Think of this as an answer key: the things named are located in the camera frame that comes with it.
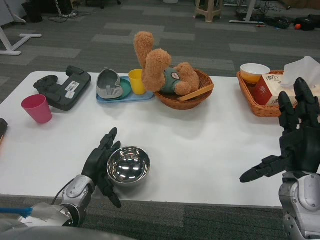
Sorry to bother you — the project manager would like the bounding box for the light blue plastic tray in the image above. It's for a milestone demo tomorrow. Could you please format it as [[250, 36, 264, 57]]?
[[96, 76, 156, 105]]

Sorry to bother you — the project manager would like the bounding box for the round wicker basket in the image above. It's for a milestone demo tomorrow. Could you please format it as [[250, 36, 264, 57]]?
[[154, 68, 215, 111]]

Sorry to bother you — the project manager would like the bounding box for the black floor bag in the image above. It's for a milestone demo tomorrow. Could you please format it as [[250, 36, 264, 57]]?
[[293, 14, 320, 32]]

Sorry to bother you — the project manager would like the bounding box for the white tissue sheet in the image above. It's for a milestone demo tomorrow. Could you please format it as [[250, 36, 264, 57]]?
[[280, 55, 320, 90]]

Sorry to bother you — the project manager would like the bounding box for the green plastic plate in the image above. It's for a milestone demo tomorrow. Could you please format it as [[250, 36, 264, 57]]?
[[116, 77, 133, 100]]

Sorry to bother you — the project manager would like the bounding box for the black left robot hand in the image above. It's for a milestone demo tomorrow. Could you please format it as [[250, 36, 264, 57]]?
[[81, 126, 123, 210]]

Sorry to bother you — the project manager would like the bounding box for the white desk frame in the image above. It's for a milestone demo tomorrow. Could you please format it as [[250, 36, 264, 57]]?
[[0, 24, 43, 56]]

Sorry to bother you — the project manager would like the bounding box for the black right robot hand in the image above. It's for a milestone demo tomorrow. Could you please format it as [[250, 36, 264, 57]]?
[[239, 77, 320, 185]]

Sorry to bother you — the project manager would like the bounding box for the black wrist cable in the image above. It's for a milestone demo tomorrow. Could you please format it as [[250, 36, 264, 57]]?
[[51, 179, 76, 206]]

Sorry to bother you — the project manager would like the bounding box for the white and orange ceramic bowl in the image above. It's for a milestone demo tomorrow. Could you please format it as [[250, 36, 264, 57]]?
[[240, 63, 272, 85]]

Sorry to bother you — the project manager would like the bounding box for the rectangular orange wicker basket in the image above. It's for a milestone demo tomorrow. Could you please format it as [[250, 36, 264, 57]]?
[[236, 69, 320, 118]]

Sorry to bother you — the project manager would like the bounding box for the black box with orange edge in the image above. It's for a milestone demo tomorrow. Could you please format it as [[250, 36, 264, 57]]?
[[0, 118, 9, 151]]

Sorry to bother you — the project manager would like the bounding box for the blue fuzzy cable wrap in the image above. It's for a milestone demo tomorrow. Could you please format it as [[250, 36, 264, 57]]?
[[0, 206, 35, 220]]

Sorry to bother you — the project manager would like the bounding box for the flat wooden board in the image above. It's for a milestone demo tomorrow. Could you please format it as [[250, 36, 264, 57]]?
[[177, 83, 215, 102]]

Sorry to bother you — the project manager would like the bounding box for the beige plastic stool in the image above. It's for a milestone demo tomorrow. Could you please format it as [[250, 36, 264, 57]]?
[[194, 0, 224, 22]]

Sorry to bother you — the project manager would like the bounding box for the yellow plastic cup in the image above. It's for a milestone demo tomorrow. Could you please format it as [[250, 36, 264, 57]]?
[[128, 69, 147, 96]]

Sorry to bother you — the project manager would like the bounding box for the grey knit shoe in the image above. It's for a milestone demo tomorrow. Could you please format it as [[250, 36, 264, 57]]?
[[96, 67, 124, 100]]

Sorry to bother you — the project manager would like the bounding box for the shiny metal bowl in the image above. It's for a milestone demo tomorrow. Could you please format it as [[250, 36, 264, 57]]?
[[106, 146, 152, 188]]

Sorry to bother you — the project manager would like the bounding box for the red tissue box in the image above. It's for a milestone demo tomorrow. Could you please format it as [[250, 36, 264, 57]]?
[[254, 74, 320, 107]]

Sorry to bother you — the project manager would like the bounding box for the black game controller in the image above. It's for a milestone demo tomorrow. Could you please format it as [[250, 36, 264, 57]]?
[[33, 74, 59, 95]]

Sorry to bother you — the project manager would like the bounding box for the white standing desk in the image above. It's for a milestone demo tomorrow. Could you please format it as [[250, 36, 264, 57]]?
[[229, 0, 266, 25]]

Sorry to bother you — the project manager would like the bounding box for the pink plastic cup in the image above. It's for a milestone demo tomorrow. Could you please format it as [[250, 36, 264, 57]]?
[[21, 94, 53, 125]]

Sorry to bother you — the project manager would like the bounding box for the brown teddy bear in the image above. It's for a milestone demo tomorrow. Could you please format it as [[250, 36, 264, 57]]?
[[133, 31, 200, 97]]

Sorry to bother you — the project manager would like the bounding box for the black flat device with label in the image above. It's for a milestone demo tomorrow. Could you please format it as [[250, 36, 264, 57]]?
[[41, 65, 92, 112]]

